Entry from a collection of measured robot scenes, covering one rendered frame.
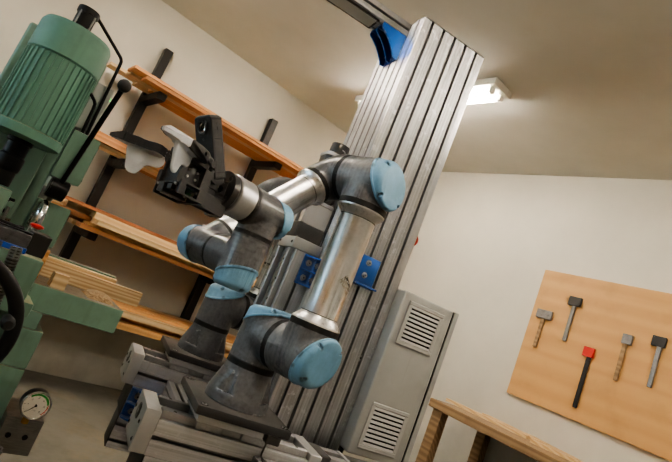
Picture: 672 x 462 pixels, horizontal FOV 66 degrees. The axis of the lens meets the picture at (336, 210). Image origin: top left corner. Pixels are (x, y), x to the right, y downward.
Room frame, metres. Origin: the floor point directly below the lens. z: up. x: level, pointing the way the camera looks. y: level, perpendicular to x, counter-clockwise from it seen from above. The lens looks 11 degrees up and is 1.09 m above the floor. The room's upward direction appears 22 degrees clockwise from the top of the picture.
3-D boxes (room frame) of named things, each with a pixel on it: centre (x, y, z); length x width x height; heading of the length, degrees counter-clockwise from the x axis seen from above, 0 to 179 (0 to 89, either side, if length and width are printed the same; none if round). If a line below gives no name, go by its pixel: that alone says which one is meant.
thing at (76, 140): (1.55, 0.78, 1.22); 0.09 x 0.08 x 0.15; 34
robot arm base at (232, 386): (1.27, 0.05, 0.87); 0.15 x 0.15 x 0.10
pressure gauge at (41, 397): (1.26, 0.46, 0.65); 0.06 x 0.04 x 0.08; 124
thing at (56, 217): (1.53, 0.76, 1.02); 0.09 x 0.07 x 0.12; 124
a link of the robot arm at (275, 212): (0.99, 0.13, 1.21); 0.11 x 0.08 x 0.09; 137
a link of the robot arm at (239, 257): (1.00, 0.14, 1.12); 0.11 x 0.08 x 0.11; 47
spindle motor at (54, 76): (1.29, 0.79, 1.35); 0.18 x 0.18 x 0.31
